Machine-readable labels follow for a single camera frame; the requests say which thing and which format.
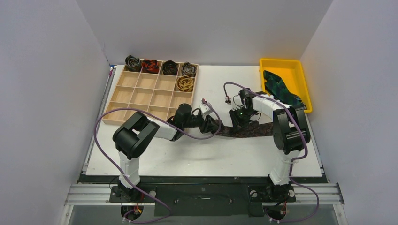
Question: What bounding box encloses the red black rolled tie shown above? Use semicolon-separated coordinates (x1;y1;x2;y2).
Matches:
141;59;159;74

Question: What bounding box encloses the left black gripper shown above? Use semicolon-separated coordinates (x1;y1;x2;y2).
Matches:
183;113;218;134

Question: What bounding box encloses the aluminium frame rail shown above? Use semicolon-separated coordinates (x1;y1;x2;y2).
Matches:
60;181;348;225

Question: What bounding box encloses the green striped tie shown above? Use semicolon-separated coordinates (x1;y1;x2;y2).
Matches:
263;70;306;109

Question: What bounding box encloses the dark grey rolled tie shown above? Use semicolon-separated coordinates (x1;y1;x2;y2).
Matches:
125;55;142;72

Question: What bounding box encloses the black gold rolled tie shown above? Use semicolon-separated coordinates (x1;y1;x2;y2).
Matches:
161;60;178;75

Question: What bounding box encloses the grey brown rolled tie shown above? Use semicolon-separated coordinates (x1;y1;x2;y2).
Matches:
181;62;197;78

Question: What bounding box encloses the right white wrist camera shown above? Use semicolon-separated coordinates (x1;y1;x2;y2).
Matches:
225;96;232;105

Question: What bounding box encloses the dark orange paisley tie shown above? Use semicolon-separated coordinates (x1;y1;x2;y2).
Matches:
215;121;274;138

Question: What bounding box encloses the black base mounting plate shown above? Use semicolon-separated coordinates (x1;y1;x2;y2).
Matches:
67;176;327;220

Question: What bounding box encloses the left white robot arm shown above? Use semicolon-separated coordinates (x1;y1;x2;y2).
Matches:
113;104;222;202

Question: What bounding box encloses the purple cable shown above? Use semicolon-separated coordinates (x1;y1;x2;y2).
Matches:
223;82;320;224
93;101;222;224

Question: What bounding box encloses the yellow plastic bin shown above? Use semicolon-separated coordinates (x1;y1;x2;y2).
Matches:
259;58;313;113

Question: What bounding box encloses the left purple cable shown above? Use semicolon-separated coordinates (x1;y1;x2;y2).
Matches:
93;101;222;224

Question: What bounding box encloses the wooden compartment tray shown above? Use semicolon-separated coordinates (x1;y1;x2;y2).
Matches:
102;60;199;125

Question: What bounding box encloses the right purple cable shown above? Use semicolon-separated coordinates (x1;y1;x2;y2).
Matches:
223;82;320;224

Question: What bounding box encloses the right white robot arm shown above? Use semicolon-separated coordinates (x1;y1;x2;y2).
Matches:
229;89;311;201

